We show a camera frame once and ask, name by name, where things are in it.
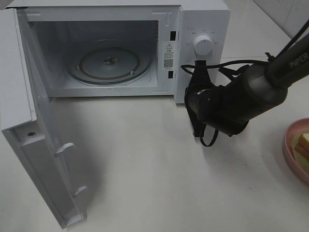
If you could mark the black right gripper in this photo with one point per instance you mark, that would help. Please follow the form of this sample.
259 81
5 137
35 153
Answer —
199 83

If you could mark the pink plate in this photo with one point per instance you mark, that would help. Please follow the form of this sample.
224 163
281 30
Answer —
299 126

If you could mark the toast sandwich with ham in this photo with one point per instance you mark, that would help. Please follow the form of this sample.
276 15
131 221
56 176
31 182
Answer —
300 148

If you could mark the white microwave door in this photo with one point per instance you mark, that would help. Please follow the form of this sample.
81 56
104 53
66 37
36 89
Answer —
27 119

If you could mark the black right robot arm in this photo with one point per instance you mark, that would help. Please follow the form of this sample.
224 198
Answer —
227 96

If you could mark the upper white power knob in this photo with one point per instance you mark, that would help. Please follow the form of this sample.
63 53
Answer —
203 44

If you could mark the white warning label sticker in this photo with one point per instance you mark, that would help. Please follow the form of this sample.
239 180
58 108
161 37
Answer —
168 54

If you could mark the glass microwave turntable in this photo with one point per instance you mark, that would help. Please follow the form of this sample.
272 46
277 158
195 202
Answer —
109 62

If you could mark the white microwave oven body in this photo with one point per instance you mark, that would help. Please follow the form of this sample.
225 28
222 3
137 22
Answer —
58 29

